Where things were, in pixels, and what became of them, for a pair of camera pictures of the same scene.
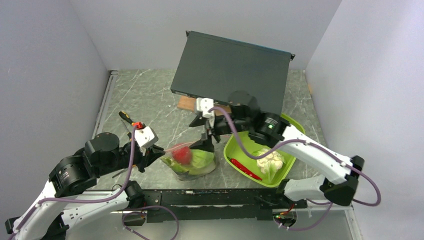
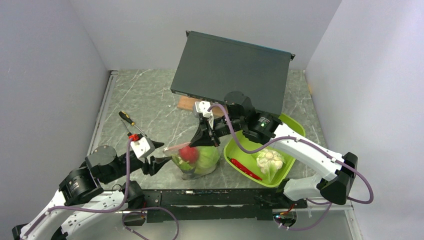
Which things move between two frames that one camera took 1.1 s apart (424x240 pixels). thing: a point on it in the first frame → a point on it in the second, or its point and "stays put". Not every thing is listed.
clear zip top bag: (186, 163) stays put
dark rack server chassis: (213, 67) stays put
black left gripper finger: (153, 153) → (157, 163)
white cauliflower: (270, 164) stays put
